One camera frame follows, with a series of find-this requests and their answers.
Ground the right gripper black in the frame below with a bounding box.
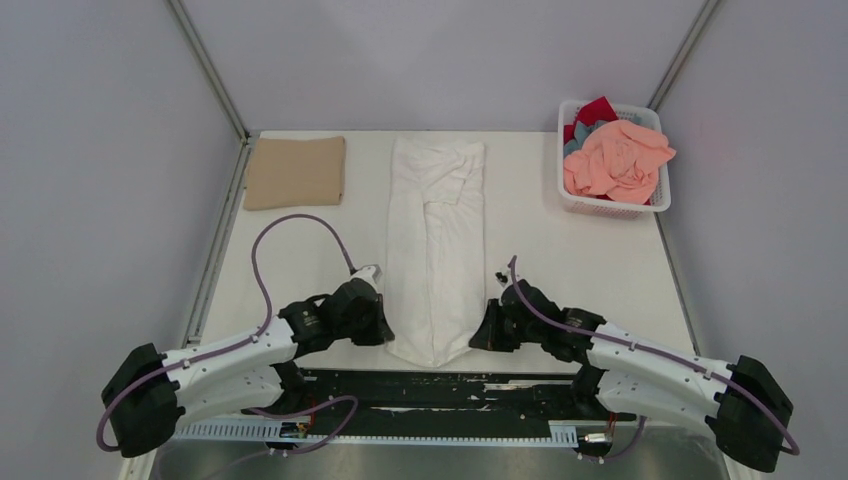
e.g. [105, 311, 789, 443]
[470, 300, 543, 354]

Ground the white t shirt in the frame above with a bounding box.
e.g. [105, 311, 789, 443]
[384, 138, 486, 367]

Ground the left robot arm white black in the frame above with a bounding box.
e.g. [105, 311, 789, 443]
[97, 273, 394, 458]

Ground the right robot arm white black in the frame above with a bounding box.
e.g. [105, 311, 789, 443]
[469, 280, 797, 473]

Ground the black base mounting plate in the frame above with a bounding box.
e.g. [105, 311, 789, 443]
[265, 369, 611, 439]

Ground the white plastic laundry basket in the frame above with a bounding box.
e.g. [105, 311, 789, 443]
[555, 100, 671, 219]

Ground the folded tan t shirt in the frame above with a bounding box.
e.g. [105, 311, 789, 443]
[243, 136, 347, 211]

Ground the crumpled salmon pink t shirt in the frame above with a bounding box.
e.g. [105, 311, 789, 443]
[563, 120, 676, 204]

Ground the grey blue t shirt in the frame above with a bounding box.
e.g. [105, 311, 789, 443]
[563, 120, 607, 157]

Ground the red t shirt in basket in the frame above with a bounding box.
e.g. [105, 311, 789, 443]
[571, 96, 619, 124]

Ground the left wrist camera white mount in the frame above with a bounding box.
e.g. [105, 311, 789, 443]
[350, 264, 382, 289]

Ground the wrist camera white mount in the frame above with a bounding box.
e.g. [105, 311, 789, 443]
[350, 264, 382, 289]
[495, 271, 510, 288]

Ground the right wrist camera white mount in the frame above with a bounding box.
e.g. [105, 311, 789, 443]
[495, 271, 510, 288]

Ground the white slotted cable duct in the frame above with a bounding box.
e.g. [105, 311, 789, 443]
[175, 419, 578, 448]

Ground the aluminium table edge rail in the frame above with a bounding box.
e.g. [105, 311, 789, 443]
[119, 135, 260, 480]

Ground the right aluminium frame post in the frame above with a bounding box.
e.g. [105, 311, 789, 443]
[647, 0, 724, 111]

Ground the aluminium frame post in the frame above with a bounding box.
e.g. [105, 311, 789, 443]
[647, 0, 724, 111]
[164, 0, 250, 144]

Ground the left aluminium frame post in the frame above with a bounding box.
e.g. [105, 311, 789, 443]
[164, 0, 250, 144]

